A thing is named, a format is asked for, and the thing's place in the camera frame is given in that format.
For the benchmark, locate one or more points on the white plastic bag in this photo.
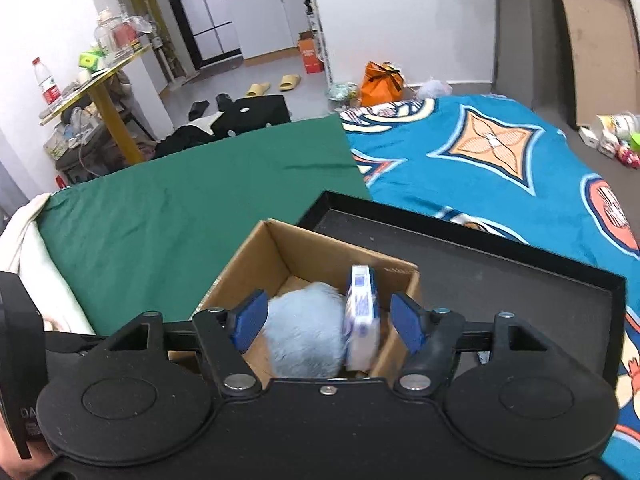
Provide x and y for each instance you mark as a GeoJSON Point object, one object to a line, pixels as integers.
{"type": "Point", "coordinates": [434, 89]}

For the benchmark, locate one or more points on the black framed door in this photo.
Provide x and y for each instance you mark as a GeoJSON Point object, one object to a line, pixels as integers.
{"type": "Point", "coordinates": [210, 10]}

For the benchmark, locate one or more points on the black tray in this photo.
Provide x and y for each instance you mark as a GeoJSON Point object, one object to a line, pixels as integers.
{"type": "Point", "coordinates": [500, 280]}

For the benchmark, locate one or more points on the blue patterned blanket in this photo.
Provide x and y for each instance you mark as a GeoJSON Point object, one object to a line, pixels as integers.
{"type": "Point", "coordinates": [450, 185]}

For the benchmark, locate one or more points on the blue snack box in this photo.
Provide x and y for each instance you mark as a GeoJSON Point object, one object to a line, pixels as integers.
{"type": "Point", "coordinates": [360, 320]}

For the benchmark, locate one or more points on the items on bedside table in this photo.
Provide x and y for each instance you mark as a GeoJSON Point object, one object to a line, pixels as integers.
{"type": "Point", "coordinates": [620, 125]}

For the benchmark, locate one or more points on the black and white clothing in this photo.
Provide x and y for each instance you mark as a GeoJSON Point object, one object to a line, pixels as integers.
{"type": "Point", "coordinates": [260, 110]}

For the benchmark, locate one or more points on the pale green plastic bag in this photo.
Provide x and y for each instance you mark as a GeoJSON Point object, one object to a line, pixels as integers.
{"type": "Point", "coordinates": [344, 95]}

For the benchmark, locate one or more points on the pink toy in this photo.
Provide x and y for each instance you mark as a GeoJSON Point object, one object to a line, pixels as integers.
{"type": "Point", "coordinates": [630, 156]}

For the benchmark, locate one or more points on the green toy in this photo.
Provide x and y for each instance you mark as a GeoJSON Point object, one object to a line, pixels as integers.
{"type": "Point", "coordinates": [635, 142]}

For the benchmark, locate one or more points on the yellow metal table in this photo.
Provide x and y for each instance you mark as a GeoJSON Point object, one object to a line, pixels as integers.
{"type": "Point", "coordinates": [112, 115]}

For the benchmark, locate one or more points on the orange cardboard box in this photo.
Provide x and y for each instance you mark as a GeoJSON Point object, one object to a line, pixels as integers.
{"type": "Point", "coordinates": [310, 55]}

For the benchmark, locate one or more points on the light blue fluffy plush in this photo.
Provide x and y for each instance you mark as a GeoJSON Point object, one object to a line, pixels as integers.
{"type": "Point", "coordinates": [305, 325]}

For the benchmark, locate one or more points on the green tissue box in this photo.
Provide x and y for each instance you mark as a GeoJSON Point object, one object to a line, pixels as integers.
{"type": "Point", "coordinates": [90, 60]}

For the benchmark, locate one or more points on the white bed sheet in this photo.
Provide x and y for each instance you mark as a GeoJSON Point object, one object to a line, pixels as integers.
{"type": "Point", "coordinates": [40, 280]}

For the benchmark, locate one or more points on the small white box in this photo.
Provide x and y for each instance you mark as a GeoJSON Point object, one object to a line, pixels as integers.
{"type": "Point", "coordinates": [589, 137]}

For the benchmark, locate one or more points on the white storage rack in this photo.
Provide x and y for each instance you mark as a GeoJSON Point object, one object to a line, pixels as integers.
{"type": "Point", "coordinates": [320, 40]}

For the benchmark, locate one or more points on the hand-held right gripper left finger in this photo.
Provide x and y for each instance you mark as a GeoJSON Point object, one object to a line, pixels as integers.
{"type": "Point", "coordinates": [249, 321]}

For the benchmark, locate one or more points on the orange gift bag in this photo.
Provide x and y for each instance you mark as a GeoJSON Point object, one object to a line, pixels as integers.
{"type": "Point", "coordinates": [381, 85]}

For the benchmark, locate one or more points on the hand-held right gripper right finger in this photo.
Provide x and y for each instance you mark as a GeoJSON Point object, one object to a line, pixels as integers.
{"type": "Point", "coordinates": [407, 322]}

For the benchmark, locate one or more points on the white kitchen cabinet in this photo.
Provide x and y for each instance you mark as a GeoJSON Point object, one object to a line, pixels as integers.
{"type": "Point", "coordinates": [265, 15]}

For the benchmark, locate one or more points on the clear glass jar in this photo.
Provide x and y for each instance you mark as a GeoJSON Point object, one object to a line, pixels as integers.
{"type": "Point", "coordinates": [107, 32]}

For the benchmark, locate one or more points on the brown cardboard box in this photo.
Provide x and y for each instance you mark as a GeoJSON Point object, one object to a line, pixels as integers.
{"type": "Point", "coordinates": [280, 255]}

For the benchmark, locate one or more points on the black sock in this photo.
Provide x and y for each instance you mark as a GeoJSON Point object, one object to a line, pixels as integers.
{"type": "Point", "coordinates": [223, 100]}
{"type": "Point", "coordinates": [199, 109]}

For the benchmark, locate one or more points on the green cloth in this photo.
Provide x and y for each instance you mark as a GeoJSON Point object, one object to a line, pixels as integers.
{"type": "Point", "coordinates": [175, 210]}

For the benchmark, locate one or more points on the plastic water bottle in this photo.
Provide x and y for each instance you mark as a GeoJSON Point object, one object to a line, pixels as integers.
{"type": "Point", "coordinates": [47, 85]}

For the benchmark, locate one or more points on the large brown board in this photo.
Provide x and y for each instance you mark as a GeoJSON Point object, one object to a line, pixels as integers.
{"type": "Point", "coordinates": [595, 45]}

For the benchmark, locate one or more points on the yellow slipper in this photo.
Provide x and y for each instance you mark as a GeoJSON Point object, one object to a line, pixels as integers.
{"type": "Point", "coordinates": [290, 82]}
{"type": "Point", "coordinates": [258, 90]}

